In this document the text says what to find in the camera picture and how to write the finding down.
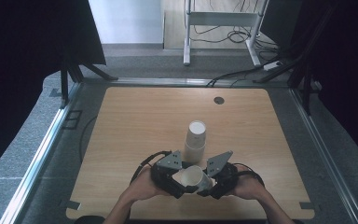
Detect black curtain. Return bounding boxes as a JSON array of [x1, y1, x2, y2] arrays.
[[259, 0, 358, 173], [0, 0, 107, 185]]

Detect white power strip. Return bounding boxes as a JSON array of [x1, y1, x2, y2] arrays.
[[262, 60, 283, 71]]

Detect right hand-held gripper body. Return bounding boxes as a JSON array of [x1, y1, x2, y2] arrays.
[[206, 150, 241, 200]]

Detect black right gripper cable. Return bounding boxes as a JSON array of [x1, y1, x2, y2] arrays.
[[231, 161, 266, 189]]

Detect black rectangular floor frame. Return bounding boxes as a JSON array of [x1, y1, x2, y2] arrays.
[[62, 109, 84, 131]]

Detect black tripod stand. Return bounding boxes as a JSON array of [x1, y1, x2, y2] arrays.
[[252, 0, 337, 116], [60, 54, 119, 109]]

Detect person's right hand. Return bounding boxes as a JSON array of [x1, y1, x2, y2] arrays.
[[229, 165, 269, 202]]

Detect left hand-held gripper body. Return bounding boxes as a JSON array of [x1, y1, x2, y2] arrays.
[[150, 150, 187, 200]]

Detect black power cable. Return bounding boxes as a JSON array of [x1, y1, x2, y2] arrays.
[[206, 55, 281, 89]]

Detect white paper cup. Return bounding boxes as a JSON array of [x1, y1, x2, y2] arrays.
[[185, 119, 207, 149], [179, 164, 214, 193], [183, 142, 206, 164]]

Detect aluminium rail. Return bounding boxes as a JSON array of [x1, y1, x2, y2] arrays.
[[109, 77, 232, 88], [0, 81, 82, 224], [289, 88, 358, 224]]

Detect white metal stand frame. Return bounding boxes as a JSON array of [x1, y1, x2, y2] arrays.
[[183, 0, 270, 67]]

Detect tangle of black floor cables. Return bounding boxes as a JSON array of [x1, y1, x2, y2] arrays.
[[192, 0, 281, 63]]

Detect person's left hand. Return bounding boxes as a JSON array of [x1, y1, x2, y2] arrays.
[[125, 167, 169, 203]]

